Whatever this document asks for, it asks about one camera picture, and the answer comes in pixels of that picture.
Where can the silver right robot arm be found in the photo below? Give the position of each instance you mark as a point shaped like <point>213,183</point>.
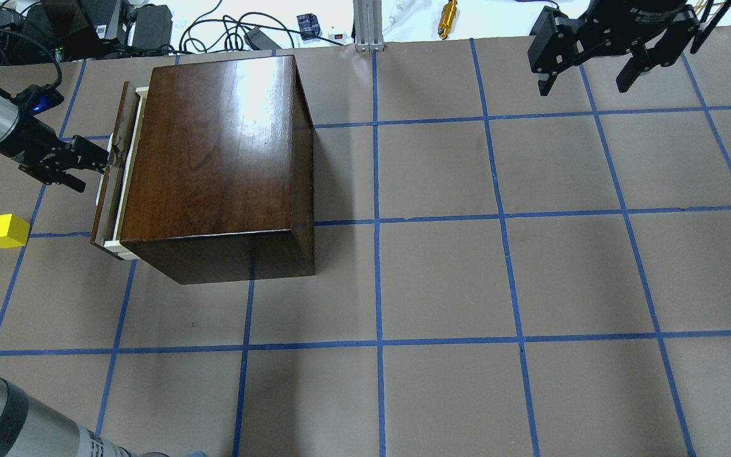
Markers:
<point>10,419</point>

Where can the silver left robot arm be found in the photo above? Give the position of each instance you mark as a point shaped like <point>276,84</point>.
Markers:
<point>28,103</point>

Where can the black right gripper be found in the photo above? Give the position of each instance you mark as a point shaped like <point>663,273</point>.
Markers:
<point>643,23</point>

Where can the yellow cube block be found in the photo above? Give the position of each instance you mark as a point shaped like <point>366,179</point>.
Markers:
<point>14,231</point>

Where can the aluminium frame post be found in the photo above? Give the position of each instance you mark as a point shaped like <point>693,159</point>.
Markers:
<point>368,26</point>

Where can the dark wooden drawer cabinet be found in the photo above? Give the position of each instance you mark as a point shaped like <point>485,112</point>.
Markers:
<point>182,116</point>

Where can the white drawer handle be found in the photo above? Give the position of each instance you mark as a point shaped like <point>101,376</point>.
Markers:
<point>113,156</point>

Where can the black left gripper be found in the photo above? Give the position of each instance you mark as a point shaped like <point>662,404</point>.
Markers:
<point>21,141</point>

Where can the black power adapter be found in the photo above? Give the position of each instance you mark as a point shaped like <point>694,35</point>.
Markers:
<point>152,27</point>

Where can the small blue black device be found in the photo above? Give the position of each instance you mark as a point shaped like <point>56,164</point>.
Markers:
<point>308,26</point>

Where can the wooden drawer with cream interior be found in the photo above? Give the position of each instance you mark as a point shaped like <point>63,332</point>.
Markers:
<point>109,215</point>

